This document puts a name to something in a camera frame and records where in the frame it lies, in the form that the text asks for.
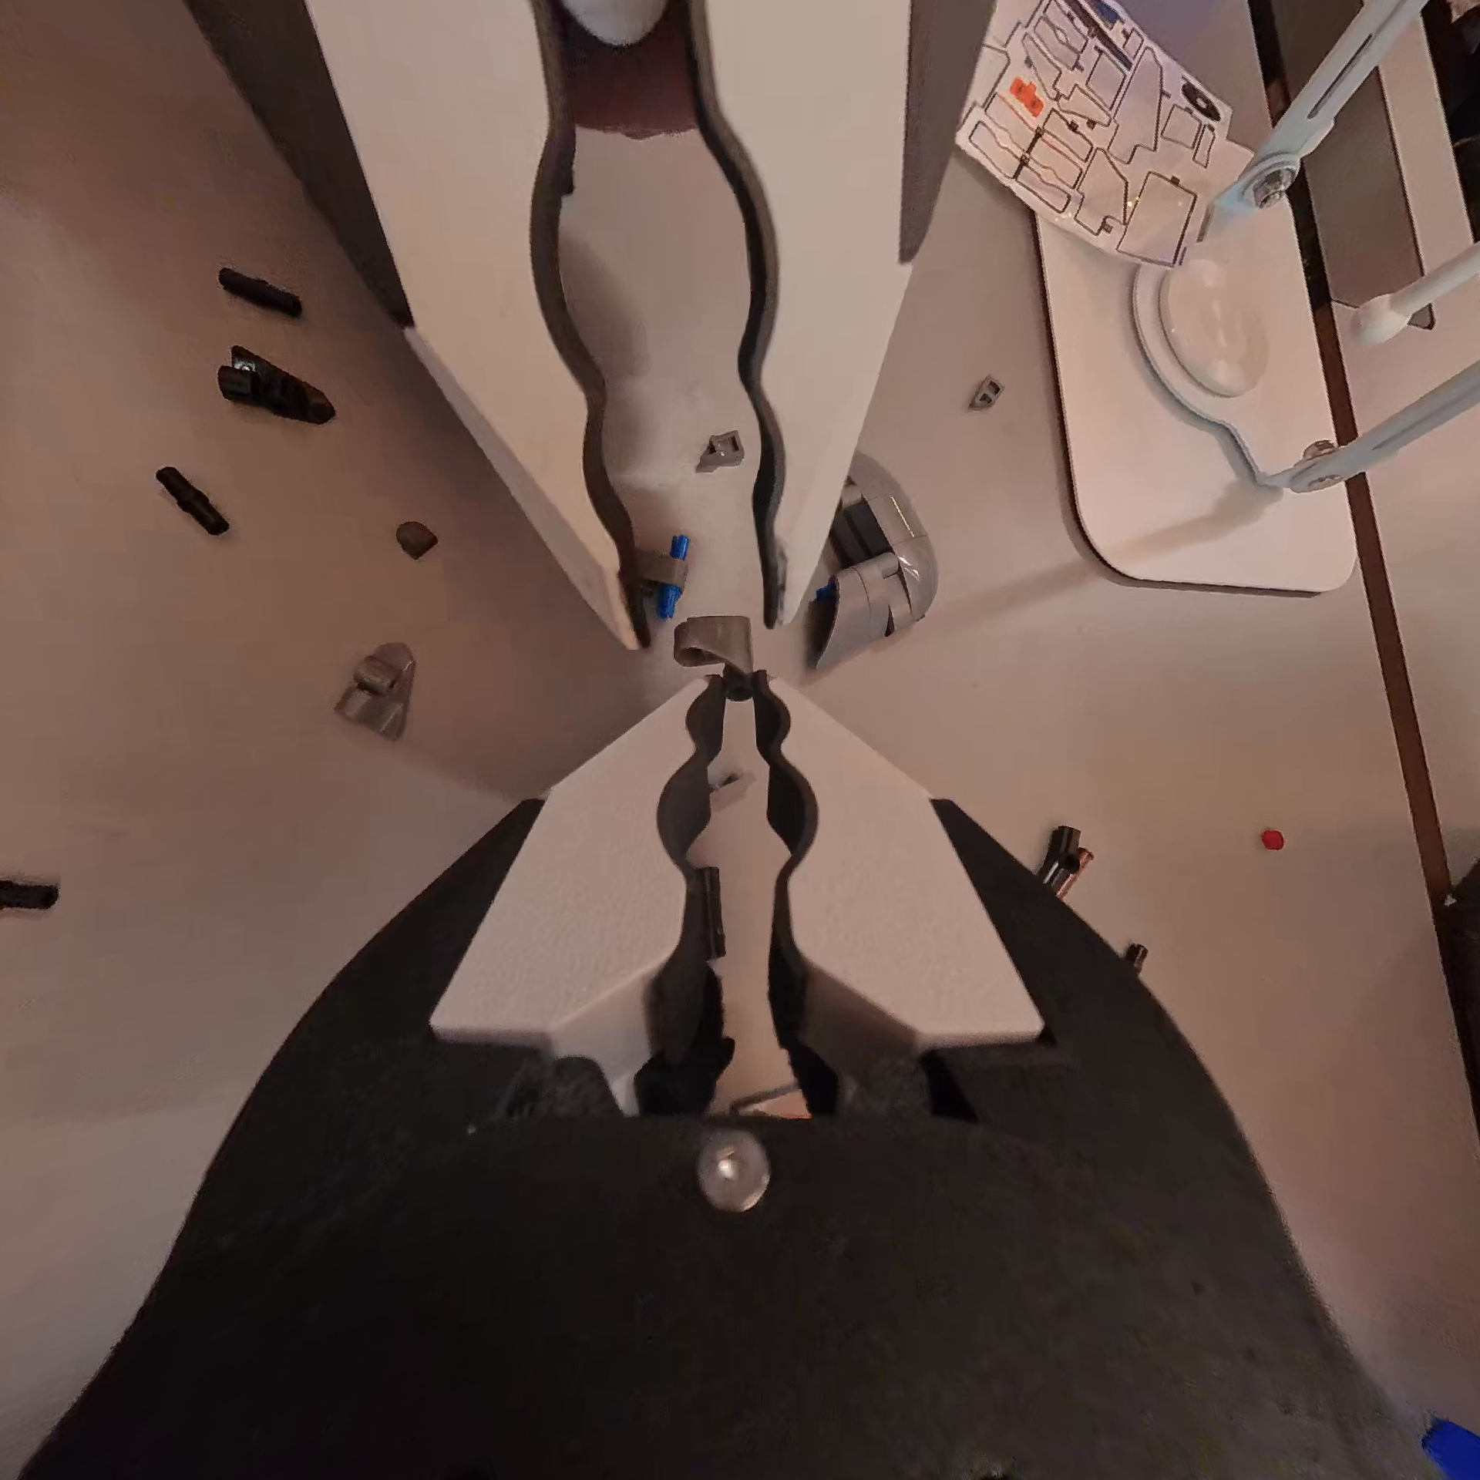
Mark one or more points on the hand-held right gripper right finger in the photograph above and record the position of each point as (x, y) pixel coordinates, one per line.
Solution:
(912, 925)

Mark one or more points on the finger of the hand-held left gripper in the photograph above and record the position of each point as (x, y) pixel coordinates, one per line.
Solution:
(831, 173)
(451, 173)

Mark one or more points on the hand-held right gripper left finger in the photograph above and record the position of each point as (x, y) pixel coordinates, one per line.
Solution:
(565, 925)

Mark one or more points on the grey curved lego piece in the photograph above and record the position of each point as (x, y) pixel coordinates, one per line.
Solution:
(710, 640)

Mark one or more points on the grey lego wheel arch assembly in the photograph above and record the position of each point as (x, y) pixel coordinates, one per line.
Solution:
(889, 566)

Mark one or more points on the grey piece with blue pin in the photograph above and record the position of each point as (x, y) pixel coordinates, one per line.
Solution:
(660, 566)

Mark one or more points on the black and brown lego connector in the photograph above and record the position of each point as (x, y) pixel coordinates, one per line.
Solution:
(1064, 855)

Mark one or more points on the grey lego plate with holes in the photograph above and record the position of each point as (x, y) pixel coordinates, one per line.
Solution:
(727, 786)

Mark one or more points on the lego sticker sheet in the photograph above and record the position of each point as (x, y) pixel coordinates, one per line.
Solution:
(1087, 139)

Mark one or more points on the small silver lego clip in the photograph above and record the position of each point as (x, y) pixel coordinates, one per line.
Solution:
(986, 393)

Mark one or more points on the black wedge lego connector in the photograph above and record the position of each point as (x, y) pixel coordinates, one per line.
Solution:
(274, 388)

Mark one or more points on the small grey lego piece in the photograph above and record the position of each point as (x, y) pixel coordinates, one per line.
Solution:
(722, 451)

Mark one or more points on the small dark lego slope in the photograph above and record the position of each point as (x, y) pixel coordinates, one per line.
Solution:
(415, 539)

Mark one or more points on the long black lego pin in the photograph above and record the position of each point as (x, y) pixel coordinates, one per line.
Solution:
(24, 893)

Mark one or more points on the white desk lamp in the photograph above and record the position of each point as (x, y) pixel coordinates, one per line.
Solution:
(1201, 335)

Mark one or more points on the white rounded base board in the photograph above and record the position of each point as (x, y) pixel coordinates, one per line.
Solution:
(1155, 497)

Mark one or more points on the dark flat panel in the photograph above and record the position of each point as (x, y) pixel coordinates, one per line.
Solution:
(1363, 231)

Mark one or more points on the blue object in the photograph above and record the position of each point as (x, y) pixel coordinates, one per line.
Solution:
(1450, 1440)

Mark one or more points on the silver wedge lego bracket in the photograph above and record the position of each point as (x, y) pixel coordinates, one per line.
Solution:
(375, 691)

